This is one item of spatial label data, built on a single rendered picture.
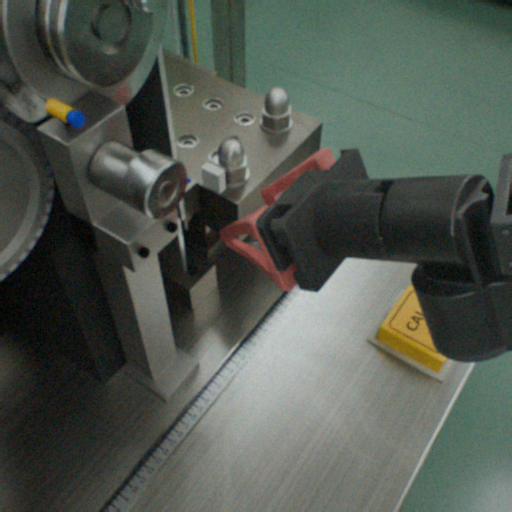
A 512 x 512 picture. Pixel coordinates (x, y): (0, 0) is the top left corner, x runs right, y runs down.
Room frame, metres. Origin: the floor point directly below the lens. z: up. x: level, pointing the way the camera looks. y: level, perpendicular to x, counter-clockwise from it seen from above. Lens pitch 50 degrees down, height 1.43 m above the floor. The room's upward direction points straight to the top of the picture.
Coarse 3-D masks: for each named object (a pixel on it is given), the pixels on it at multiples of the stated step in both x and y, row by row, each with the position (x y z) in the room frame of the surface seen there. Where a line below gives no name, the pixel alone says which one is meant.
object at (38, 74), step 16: (16, 0) 0.31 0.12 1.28; (32, 0) 0.32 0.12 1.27; (16, 16) 0.31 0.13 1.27; (32, 16) 0.31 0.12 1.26; (16, 32) 0.30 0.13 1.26; (32, 32) 0.31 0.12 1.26; (16, 48) 0.30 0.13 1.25; (32, 48) 0.31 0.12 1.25; (16, 64) 0.30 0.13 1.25; (32, 64) 0.31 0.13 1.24; (48, 64) 0.31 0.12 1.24; (32, 80) 0.30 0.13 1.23; (48, 80) 0.31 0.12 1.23; (64, 80) 0.32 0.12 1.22; (48, 96) 0.31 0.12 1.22; (64, 96) 0.32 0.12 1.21; (80, 96) 0.33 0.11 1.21
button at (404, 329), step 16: (400, 304) 0.36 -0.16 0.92; (416, 304) 0.36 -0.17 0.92; (384, 320) 0.34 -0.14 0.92; (400, 320) 0.34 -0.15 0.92; (416, 320) 0.34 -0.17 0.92; (384, 336) 0.33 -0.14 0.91; (400, 336) 0.32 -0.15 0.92; (416, 336) 0.32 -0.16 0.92; (416, 352) 0.31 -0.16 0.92; (432, 352) 0.31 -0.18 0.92; (432, 368) 0.30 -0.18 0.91
